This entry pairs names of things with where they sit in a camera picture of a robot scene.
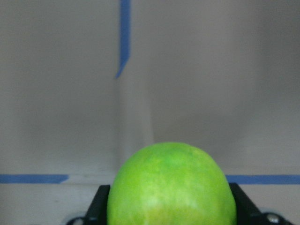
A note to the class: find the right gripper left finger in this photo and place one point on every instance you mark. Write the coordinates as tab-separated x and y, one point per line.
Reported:
97	211

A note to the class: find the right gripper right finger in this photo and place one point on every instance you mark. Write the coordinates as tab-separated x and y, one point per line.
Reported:
247	212

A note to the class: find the green apple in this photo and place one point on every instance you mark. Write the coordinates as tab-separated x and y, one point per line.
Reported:
171	184

